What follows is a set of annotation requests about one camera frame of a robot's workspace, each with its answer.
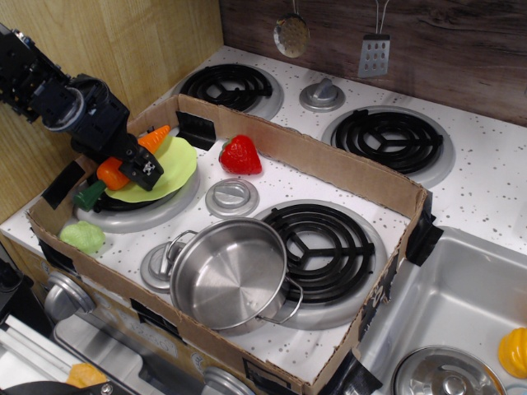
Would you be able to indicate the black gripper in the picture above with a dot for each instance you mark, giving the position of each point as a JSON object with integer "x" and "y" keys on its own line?
{"x": 97, "y": 121}

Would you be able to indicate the orange toy carrot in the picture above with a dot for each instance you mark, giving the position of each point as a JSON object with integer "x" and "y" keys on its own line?
{"x": 108, "y": 174}

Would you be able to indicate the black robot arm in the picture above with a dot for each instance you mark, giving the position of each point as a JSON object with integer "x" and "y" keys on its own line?
{"x": 29, "y": 83}

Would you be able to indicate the light green plate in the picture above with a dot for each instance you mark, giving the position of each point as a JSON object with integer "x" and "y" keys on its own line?
{"x": 178, "y": 160}

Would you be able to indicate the front left black burner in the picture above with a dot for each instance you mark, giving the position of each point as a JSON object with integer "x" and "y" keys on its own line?
{"x": 144, "y": 218}

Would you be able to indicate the black burner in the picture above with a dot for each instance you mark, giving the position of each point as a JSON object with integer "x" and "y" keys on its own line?
{"x": 334, "y": 256}
{"x": 243, "y": 88}
{"x": 404, "y": 140}
{"x": 144, "y": 218}

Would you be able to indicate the green toy lettuce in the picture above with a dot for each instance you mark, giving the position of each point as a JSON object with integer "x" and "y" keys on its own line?
{"x": 84, "y": 236}

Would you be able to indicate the silver centre stove knob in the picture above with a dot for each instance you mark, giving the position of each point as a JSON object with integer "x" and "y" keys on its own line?
{"x": 232, "y": 197}

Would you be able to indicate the silver stove knob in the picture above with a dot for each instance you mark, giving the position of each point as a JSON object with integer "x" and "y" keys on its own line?
{"x": 232, "y": 197}
{"x": 157, "y": 266}
{"x": 322, "y": 97}

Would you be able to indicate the red toy strawberry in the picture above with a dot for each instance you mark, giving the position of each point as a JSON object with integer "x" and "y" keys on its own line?
{"x": 239, "y": 156}

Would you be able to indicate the silver front stove knob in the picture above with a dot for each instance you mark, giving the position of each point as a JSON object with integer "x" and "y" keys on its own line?
{"x": 157, "y": 266}

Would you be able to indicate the cardboard fence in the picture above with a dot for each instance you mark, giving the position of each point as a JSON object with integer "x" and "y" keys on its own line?
{"x": 361, "y": 177}

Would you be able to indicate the back left black burner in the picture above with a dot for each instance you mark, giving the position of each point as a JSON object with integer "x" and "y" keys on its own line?
{"x": 243, "y": 88}

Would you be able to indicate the stainless steel pot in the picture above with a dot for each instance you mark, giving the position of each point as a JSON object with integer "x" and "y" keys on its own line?
{"x": 232, "y": 277}

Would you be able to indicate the silver oven dial left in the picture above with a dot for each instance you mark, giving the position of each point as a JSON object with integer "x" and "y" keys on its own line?
{"x": 66, "y": 298}

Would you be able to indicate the silver oven dial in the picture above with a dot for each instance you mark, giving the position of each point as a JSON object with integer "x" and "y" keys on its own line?
{"x": 66, "y": 298}
{"x": 218, "y": 381}

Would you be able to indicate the silver back stove knob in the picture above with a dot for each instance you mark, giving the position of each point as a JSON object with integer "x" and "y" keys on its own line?
{"x": 322, "y": 97}

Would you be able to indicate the hanging slotted metal spoon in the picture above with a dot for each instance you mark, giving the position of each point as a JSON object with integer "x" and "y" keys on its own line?
{"x": 291, "y": 34}

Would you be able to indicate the front right black burner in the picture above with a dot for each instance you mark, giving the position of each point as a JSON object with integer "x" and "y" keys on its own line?
{"x": 334, "y": 256}

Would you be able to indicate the orange toy bottom left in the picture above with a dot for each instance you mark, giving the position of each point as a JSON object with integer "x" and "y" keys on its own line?
{"x": 84, "y": 375}

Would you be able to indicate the silver oven dial right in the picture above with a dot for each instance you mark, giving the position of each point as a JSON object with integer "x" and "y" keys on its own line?
{"x": 218, "y": 381}

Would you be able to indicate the back right black burner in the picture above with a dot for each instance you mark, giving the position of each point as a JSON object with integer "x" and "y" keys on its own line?
{"x": 404, "y": 140}

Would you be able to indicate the hanging metal spatula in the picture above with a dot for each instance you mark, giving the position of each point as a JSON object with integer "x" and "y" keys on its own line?
{"x": 375, "y": 47}

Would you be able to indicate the silver sink basin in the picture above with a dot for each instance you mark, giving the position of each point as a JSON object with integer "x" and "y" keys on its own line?
{"x": 468, "y": 295}

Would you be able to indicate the silver pot lid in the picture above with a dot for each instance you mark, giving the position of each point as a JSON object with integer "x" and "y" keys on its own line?
{"x": 444, "y": 370}

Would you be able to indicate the yellow toy in sink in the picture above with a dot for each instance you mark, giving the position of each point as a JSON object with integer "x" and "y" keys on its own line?
{"x": 512, "y": 353}

